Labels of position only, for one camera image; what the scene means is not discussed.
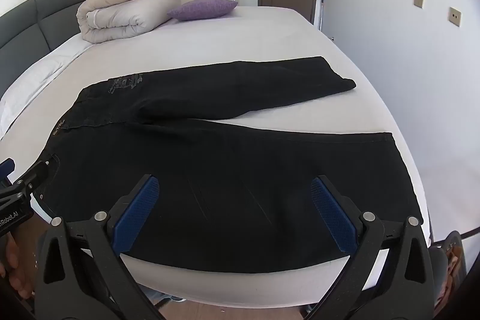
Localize grey padded headboard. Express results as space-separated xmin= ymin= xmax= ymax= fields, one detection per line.
xmin=0 ymin=0 xmax=89 ymax=99

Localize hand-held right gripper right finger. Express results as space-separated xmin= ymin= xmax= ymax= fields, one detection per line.
xmin=307 ymin=175 xmax=436 ymax=320

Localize purple pillow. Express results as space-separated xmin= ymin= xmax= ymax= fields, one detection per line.
xmin=166 ymin=0 xmax=239 ymax=22

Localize folded beige duvet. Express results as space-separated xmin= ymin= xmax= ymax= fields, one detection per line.
xmin=76 ymin=0 xmax=183 ymax=44

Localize white flat pillow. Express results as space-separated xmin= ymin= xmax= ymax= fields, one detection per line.
xmin=0 ymin=39 xmax=95 ymax=141

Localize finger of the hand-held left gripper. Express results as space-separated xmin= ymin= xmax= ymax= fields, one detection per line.
xmin=14 ymin=159 xmax=52 ymax=194
xmin=0 ymin=159 xmax=16 ymax=189

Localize bed with white sheet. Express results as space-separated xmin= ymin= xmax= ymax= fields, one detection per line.
xmin=0 ymin=5 xmax=432 ymax=306

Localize person's left hand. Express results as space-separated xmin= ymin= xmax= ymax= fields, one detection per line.
xmin=0 ymin=226 xmax=38 ymax=301

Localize black pants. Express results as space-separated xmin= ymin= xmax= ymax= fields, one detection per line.
xmin=32 ymin=56 xmax=424 ymax=274

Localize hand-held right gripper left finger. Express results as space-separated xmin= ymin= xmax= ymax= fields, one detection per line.
xmin=34 ymin=174 xmax=166 ymax=320

